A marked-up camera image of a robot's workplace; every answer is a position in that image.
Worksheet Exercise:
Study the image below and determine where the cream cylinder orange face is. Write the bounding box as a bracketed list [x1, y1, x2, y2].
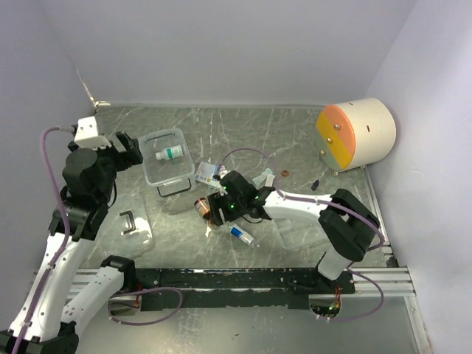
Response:
[314, 98, 397, 173]

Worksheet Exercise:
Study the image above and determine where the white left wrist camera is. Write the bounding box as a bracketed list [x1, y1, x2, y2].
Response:
[74, 116, 111, 150]

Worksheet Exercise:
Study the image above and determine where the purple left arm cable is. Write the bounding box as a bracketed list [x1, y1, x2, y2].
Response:
[10, 126, 77, 354]

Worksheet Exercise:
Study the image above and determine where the clear compartment tray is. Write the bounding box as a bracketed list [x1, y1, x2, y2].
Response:
[272, 219, 329, 251]

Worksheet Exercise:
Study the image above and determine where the clear box lid black handle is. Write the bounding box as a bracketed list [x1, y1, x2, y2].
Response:
[83, 192, 155, 268]

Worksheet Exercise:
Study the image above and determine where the white bottle green label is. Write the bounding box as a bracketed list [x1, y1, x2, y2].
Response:
[156, 145, 184, 161]

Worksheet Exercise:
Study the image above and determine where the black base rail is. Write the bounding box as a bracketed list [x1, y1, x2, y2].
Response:
[117, 268, 355, 311]

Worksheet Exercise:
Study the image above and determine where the clear plastic medicine box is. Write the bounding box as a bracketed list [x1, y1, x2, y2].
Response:
[139, 128, 195, 200]

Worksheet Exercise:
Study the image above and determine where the brown bottle orange label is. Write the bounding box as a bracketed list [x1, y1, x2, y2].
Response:
[194, 198, 211, 221]

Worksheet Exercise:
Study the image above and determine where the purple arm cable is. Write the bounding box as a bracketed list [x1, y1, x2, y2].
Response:
[220, 147, 386, 266]
[10, 126, 77, 354]

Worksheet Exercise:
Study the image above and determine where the aluminium frame rail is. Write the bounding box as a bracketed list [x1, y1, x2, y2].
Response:
[66, 268, 417, 302]

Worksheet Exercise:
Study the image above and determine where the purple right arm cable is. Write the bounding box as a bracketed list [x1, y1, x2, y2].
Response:
[220, 147, 386, 266]

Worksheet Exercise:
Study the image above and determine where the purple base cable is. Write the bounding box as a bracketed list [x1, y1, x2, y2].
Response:
[316, 268, 386, 322]
[107, 287, 184, 326]

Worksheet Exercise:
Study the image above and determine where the small dark blue cap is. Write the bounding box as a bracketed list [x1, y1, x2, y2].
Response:
[311, 180, 319, 191]

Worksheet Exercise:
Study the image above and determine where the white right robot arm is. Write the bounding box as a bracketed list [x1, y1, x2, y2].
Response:
[207, 170, 385, 294]

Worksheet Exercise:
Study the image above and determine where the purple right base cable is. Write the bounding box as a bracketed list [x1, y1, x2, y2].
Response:
[316, 268, 386, 322]

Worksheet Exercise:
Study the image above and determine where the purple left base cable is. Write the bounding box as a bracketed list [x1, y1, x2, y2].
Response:
[107, 287, 184, 326]

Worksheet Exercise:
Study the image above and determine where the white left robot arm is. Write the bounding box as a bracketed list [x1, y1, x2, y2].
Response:
[1, 131, 143, 353]

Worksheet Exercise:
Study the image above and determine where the white teal swab packet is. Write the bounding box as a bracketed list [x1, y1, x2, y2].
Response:
[252, 167, 275, 189]

